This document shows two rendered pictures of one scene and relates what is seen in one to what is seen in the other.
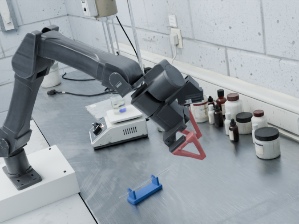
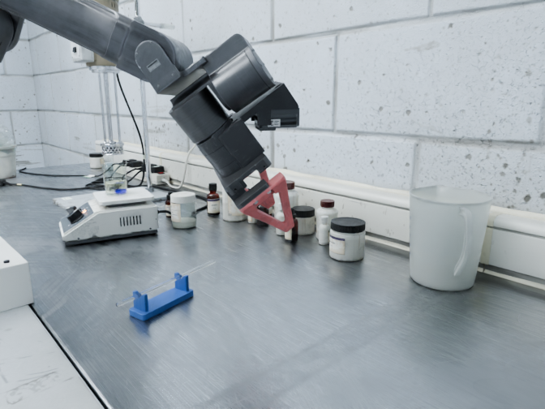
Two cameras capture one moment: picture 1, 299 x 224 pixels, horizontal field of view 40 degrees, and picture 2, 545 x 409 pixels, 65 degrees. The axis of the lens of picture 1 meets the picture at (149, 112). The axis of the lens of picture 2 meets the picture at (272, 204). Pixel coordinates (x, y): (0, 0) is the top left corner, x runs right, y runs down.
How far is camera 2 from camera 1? 0.45 m
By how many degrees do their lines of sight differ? 21
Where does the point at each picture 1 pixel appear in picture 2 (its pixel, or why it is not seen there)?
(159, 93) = (233, 89)
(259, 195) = (360, 305)
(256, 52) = (319, 128)
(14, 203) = not seen: outside the picture
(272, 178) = (367, 283)
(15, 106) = not seen: outside the picture
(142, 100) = (196, 103)
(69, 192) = (10, 301)
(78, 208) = (26, 329)
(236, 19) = (294, 86)
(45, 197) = not seen: outside the picture
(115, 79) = (148, 53)
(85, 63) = (87, 23)
